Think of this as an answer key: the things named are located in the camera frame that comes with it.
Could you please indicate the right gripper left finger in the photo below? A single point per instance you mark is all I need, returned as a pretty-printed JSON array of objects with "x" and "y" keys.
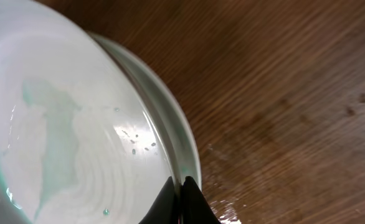
[{"x": 165, "y": 209}]

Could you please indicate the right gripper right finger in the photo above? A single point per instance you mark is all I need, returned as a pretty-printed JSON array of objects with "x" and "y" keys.
[{"x": 194, "y": 207}]

